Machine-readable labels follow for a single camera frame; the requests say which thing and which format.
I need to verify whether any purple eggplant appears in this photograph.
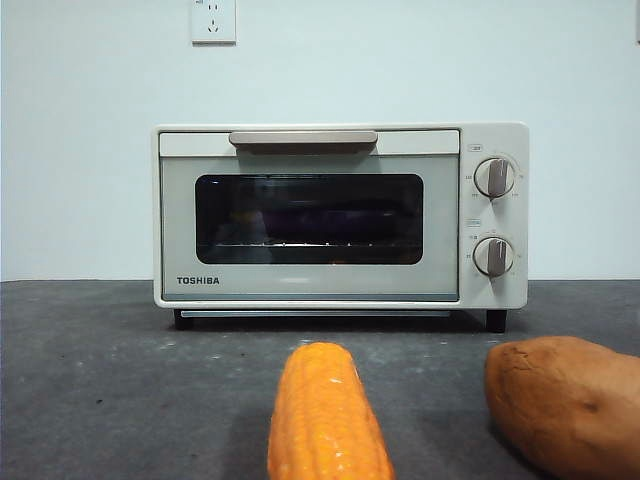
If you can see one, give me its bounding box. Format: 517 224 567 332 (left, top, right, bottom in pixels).
259 208 397 239

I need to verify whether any glass oven door with handle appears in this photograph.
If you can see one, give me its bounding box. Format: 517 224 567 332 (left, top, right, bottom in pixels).
158 128 461 303

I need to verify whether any cream oven control knob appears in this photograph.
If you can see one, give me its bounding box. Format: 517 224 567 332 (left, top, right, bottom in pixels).
473 158 517 200
473 236 516 278

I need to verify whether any cream Toshiba toaster oven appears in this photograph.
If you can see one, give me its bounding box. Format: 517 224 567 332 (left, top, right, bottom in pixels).
151 122 530 332

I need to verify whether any yellow corn cob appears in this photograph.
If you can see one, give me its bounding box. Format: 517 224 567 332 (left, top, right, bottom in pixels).
266 341 396 480

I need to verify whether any brown sweet potato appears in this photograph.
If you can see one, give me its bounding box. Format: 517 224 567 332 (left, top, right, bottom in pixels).
483 335 640 480

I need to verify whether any metal wire oven rack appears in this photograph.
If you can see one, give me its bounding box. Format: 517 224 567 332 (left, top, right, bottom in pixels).
215 240 421 249

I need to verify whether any white wall socket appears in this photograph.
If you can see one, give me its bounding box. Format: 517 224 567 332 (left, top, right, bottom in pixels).
191 0 237 46

